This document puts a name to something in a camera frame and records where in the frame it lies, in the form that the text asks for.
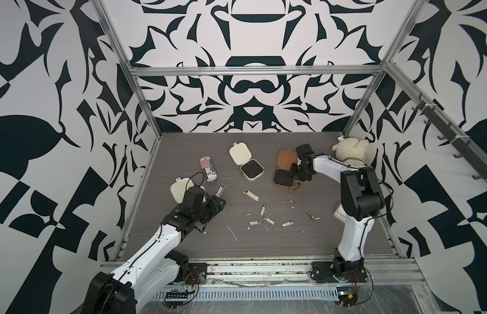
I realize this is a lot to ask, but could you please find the cream nail kit case centre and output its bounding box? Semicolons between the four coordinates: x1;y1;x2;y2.
229;142;264;181

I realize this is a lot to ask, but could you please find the crushed flag print can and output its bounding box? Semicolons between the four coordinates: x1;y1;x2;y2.
199;156;218;183

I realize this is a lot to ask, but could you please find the right circuit board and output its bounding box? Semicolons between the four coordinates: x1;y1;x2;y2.
336;287;358;307

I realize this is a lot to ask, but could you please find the brown nail clipper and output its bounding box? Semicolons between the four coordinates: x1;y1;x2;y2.
288;182;302;194

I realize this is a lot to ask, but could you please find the brown nail kit case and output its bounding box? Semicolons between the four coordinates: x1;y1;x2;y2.
272;150;298;188

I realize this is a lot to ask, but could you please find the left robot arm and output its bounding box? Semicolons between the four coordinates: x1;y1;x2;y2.
81;185;226;313

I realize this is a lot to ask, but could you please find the brown nail tool right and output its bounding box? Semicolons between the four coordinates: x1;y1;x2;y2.
305;211;320;221

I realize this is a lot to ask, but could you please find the white teddy bear plush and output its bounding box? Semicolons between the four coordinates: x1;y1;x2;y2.
332;138;369;167

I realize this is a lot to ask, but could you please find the small cream clipper middle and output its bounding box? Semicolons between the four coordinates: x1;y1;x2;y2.
264;217;275;225

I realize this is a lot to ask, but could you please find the white box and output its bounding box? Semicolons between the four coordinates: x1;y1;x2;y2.
334;204;346;223

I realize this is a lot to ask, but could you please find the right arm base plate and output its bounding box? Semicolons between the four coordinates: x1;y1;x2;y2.
310;258;368;283

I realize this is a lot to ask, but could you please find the cream nail kit case left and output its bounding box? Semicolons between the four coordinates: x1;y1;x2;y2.
170;177;194;204

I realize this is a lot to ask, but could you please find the wall hook rail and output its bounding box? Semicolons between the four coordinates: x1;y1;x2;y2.
413;94;487;184

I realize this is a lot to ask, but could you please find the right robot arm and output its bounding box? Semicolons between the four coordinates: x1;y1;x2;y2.
290;144;385;276

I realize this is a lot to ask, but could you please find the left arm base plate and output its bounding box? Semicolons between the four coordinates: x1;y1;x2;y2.
172;263;208;285

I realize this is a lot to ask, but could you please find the small cream clipper right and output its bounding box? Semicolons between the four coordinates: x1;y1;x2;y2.
281;221;294;228

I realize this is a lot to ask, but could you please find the small cream clipper upright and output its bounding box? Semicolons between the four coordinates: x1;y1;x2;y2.
260;204;267;217

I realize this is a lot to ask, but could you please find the cream nail kit case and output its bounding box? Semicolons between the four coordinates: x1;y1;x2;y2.
170;177;194;204
229;142;264;181

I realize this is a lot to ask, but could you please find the silver cream nail clipper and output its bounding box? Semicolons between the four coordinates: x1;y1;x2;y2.
243;188;260;201

